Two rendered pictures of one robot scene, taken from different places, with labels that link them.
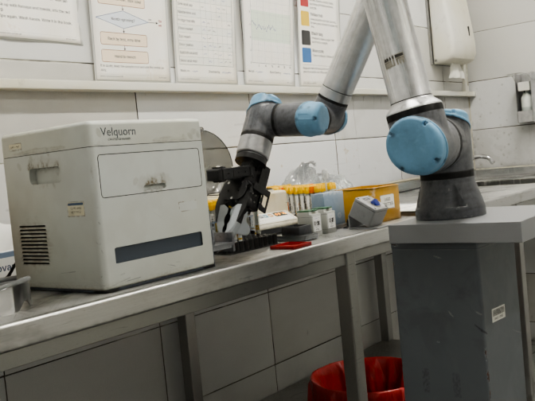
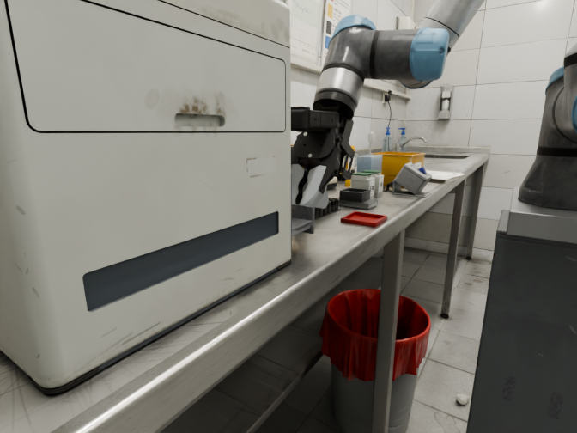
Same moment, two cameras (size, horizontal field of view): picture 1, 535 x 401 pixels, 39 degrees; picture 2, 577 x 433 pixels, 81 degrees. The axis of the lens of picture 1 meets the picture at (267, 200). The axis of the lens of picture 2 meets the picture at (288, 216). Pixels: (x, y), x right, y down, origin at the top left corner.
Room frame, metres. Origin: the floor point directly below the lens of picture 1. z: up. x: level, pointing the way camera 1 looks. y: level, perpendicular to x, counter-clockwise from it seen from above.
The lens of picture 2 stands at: (1.08, 0.16, 1.04)
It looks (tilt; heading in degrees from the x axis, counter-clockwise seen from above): 14 degrees down; 355
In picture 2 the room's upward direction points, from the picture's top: straight up
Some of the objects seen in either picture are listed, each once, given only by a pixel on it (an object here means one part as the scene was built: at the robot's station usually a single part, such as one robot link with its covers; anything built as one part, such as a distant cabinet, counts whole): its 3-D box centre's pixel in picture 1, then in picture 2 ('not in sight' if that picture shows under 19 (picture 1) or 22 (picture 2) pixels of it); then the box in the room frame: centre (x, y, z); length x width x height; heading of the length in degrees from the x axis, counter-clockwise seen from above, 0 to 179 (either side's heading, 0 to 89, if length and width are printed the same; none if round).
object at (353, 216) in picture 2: (290, 245); (364, 218); (1.70, -0.04, 0.88); 0.07 x 0.07 x 0.01; 51
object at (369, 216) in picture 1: (362, 212); (405, 178); (1.98, -0.25, 0.92); 0.13 x 0.07 x 0.08; 51
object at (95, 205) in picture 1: (114, 201); (126, 145); (1.48, 0.30, 1.03); 0.31 x 0.27 x 0.30; 141
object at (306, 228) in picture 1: (296, 232); (355, 198); (1.83, -0.06, 0.89); 0.09 x 0.05 x 0.04; 50
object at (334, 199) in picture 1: (328, 210); (369, 173); (2.04, -0.16, 0.92); 0.10 x 0.07 x 0.10; 143
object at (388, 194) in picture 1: (368, 204); (396, 168); (2.14, -0.29, 0.93); 0.13 x 0.13 x 0.10; 48
